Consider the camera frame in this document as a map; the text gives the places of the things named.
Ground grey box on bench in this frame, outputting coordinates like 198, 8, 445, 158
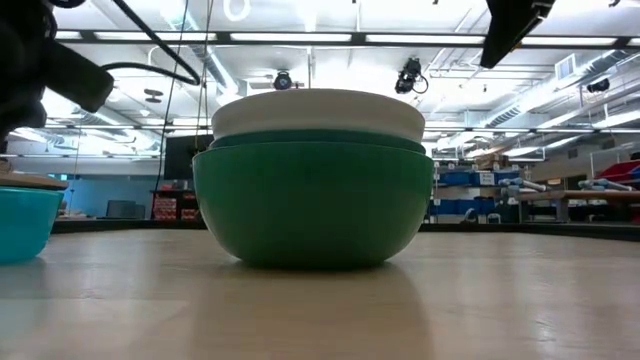
105, 199, 147, 220

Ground black ceiling box device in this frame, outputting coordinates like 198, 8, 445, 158
586, 76, 612, 94

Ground thin black hanging cable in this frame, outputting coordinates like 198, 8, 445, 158
153, 0, 191, 192

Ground cyan blue bowl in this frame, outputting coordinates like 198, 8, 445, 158
0, 185, 66, 265

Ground black ceiling camera with cable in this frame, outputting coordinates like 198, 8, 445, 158
393, 56, 430, 96

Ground red drawer cabinet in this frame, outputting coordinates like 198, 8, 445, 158
151, 189, 202, 222

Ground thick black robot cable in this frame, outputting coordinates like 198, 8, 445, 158
101, 0, 202, 87

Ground teal green bowl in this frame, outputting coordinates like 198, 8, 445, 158
209, 128, 428, 155

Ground white ceiling air vent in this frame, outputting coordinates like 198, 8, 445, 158
554, 53, 578, 82

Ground red storage bin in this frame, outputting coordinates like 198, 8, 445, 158
594, 159, 640, 183

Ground blue storage bins shelf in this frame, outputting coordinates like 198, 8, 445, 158
428, 170, 521, 224

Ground white bowl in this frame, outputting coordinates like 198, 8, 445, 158
210, 88, 427, 144

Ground black monitor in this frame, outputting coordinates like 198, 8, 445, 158
163, 133, 215, 182

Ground round black ceiling camera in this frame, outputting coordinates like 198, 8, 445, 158
272, 69, 293, 93

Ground large dark green bowl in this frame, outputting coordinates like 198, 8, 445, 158
191, 140, 435, 270

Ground wooden shelf board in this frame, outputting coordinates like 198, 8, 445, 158
0, 172, 70, 191

